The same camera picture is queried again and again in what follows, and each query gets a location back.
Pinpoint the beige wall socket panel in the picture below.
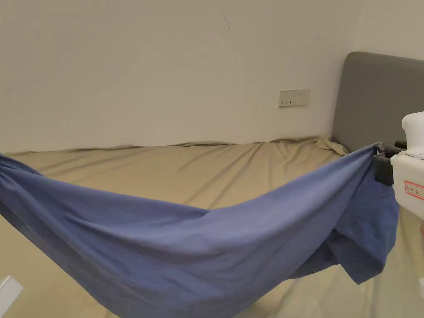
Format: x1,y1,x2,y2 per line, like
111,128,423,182
279,89,311,108

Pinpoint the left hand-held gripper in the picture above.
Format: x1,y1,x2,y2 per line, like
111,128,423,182
0,275,24,312

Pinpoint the blue garment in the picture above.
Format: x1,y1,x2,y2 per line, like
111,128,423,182
0,143,401,318

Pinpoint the grey padded headboard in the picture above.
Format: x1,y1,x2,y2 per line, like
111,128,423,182
331,51,424,157

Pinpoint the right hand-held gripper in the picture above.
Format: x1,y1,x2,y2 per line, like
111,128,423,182
373,111,424,220

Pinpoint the bed with beige sheet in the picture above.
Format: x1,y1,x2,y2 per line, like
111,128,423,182
0,134,424,318

